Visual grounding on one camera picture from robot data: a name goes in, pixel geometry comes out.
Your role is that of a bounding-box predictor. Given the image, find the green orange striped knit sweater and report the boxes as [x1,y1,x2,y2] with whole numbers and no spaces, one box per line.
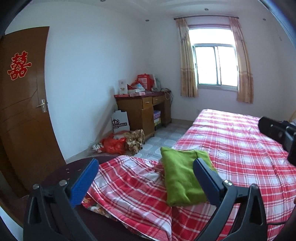
[161,147,215,207]

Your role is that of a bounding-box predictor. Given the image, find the right beige floral curtain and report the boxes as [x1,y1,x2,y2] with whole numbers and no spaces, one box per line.
[229,17,254,104]

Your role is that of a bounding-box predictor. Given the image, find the beige floral curtain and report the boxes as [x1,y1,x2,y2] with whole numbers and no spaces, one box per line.
[229,17,254,104]
[176,18,198,98]

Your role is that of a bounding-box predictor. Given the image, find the brown wooden door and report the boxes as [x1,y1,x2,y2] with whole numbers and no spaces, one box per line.
[1,26,65,225]

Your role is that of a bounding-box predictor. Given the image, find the red white plaid bed sheet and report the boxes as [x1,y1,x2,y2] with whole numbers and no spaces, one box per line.
[82,109,295,240]

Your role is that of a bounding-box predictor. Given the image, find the red plastic bag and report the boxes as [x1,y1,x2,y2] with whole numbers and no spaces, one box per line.
[100,137,126,155]

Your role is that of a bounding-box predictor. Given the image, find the left beige floral curtain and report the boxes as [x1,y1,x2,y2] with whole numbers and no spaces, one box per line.
[176,18,198,98]

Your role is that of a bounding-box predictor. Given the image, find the brown patterned fabric bag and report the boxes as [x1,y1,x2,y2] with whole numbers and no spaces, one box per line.
[123,129,145,155]

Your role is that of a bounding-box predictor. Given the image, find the white printed paper bag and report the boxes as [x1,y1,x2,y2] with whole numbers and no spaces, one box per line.
[111,110,130,133]

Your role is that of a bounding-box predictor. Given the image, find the stacked boxes under desk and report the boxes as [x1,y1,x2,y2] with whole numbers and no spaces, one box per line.
[154,110,162,130]

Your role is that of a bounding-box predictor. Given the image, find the brown wooden desk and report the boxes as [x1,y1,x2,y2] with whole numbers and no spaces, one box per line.
[114,90,172,140]

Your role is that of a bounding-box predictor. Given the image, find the white card box on desk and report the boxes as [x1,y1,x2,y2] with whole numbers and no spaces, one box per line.
[118,79,128,94]

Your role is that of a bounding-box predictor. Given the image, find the red gift box on desk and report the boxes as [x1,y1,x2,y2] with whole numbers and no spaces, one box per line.
[137,73,154,91]

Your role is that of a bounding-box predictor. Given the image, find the red double happiness sticker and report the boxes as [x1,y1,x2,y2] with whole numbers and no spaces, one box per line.
[7,51,32,81]

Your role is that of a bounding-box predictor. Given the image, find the window with white frame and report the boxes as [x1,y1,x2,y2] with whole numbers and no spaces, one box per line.
[189,24,239,91]

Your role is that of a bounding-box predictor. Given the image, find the silver door handle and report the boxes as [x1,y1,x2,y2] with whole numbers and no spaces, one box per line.
[36,99,47,113]

